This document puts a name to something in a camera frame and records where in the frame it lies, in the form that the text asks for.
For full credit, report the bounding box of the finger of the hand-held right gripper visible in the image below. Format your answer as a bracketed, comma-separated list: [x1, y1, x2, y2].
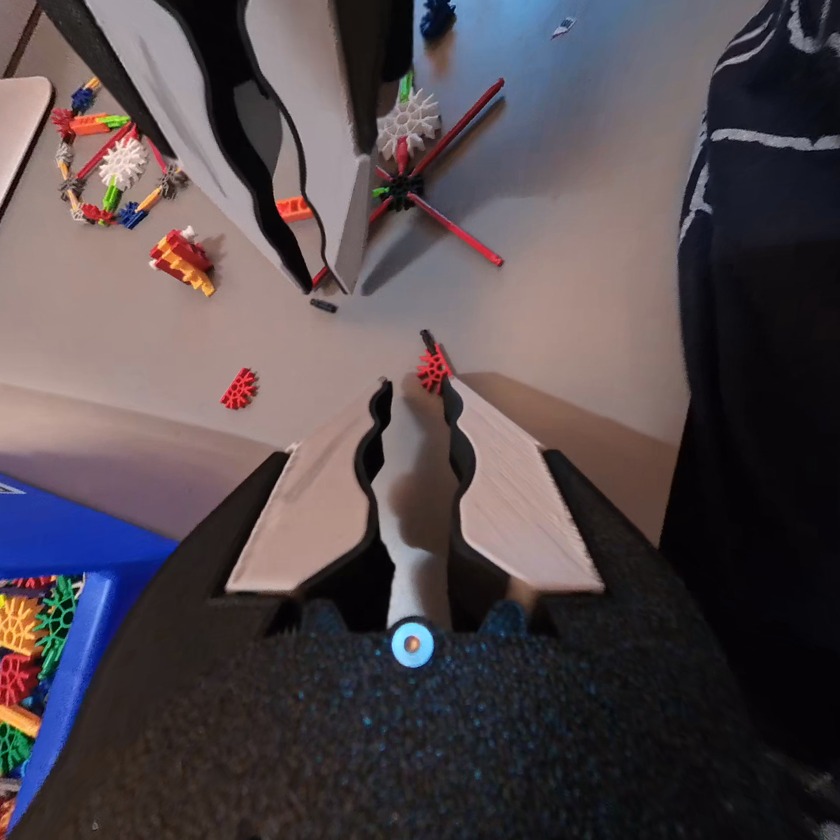
[83, 0, 315, 296]
[247, 0, 373, 296]

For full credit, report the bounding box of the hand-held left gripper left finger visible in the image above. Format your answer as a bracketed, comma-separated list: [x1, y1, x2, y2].
[224, 377, 395, 634]

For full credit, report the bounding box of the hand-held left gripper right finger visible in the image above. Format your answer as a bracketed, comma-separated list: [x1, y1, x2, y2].
[441, 378, 606, 634]

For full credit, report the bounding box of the blue connector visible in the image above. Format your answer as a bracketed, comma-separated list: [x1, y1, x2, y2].
[420, 0, 458, 39]

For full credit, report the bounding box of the white snowflake connector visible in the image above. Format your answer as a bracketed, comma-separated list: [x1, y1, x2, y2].
[376, 88, 442, 161]

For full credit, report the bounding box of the long red rod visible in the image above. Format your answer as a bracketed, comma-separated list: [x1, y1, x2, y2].
[413, 193, 505, 269]
[311, 197, 395, 290]
[413, 77, 506, 175]

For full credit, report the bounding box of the black hub connector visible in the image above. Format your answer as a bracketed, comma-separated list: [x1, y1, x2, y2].
[381, 172, 424, 212]

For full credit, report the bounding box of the red fan connector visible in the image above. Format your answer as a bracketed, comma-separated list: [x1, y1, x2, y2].
[220, 367, 259, 411]
[416, 344, 455, 395]

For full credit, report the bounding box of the colourful toy wheel model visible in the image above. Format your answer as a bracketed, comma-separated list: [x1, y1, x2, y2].
[51, 77, 191, 231]

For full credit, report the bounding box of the stack of red yellow connectors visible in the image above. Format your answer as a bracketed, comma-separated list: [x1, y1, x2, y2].
[148, 225, 217, 298]

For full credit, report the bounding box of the blue plastic bin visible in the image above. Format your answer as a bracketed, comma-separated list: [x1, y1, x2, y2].
[0, 472, 181, 828]

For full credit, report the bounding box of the person's dark printed shirt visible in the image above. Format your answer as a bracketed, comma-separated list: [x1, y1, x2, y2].
[659, 0, 840, 775]

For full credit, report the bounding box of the pile of colourful toy parts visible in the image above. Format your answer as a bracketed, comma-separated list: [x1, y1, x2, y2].
[0, 574, 86, 798]

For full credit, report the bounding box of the person's plaid shirt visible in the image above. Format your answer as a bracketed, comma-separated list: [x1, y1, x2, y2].
[781, 761, 840, 840]

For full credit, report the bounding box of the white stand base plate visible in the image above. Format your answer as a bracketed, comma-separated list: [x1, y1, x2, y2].
[0, 75, 55, 221]

